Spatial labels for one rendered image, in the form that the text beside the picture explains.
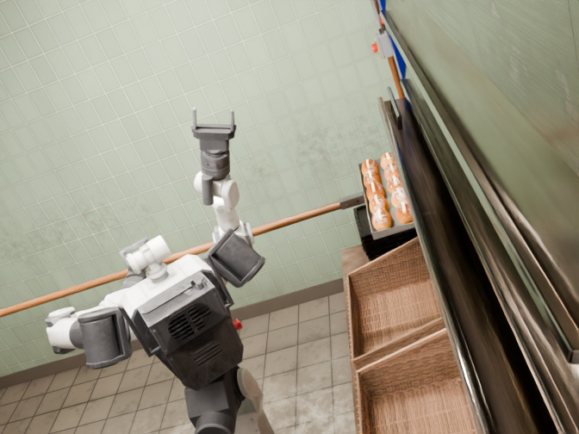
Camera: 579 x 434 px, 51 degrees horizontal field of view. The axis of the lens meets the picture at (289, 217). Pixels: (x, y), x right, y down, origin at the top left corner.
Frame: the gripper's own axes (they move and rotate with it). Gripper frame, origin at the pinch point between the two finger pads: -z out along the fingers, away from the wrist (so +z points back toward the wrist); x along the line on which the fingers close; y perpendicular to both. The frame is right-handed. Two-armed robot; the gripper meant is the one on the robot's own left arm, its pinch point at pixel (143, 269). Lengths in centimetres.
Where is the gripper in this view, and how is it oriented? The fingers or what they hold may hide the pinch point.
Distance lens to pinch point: 239.0
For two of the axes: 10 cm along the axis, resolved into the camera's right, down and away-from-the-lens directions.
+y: 9.3, -2.9, -2.0
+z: -0.4, 4.8, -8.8
